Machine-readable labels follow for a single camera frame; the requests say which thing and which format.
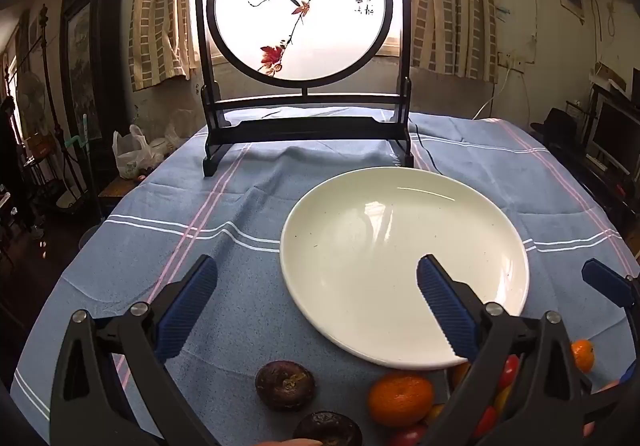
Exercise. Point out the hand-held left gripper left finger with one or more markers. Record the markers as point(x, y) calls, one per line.
point(187, 311)

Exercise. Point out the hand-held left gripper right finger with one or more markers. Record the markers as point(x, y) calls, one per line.
point(445, 311)

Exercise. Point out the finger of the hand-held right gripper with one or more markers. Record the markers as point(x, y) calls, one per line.
point(620, 408)
point(607, 283)

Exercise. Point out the white ceramic plate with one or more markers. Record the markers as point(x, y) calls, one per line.
point(375, 251)

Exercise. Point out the red cherry tomato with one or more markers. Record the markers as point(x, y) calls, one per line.
point(407, 438)
point(510, 371)
point(485, 421)

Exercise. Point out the dark brown water chestnut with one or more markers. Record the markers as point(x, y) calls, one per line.
point(327, 430)
point(285, 385)

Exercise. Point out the blue striped tablecloth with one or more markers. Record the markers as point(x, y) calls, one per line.
point(240, 276)

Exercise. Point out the rough-skinned mandarin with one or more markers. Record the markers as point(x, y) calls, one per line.
point(400, 398)

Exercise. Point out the computer monitor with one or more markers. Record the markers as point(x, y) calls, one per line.
point(615, 136)

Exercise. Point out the black hat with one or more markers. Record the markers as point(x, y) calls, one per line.
point(557, 124)

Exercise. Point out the white plastic bag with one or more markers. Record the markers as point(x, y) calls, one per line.
point(130, 154)

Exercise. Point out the standing fan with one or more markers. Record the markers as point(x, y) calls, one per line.
point(32, 96)

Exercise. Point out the dark framed painting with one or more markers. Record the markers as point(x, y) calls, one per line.
point(85, 46)

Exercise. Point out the beige checked curtain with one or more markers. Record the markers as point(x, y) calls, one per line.
point(450, 1)
point(160, 6)

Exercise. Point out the bird painting table screen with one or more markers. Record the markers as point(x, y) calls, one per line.
point(300, 26)

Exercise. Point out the wall outlet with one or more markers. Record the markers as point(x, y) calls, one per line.
point(510, 60)

